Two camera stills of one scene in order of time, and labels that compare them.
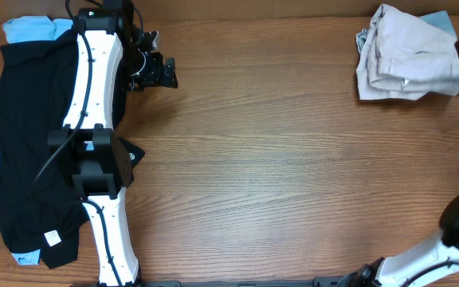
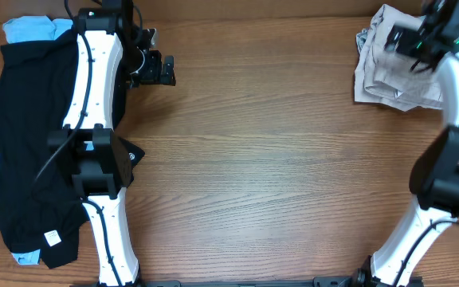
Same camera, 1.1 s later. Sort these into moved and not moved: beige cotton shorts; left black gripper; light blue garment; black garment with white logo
Moved: beige cotton shorts
Not moved: light blue garment; black garment with white logo; left black gripper
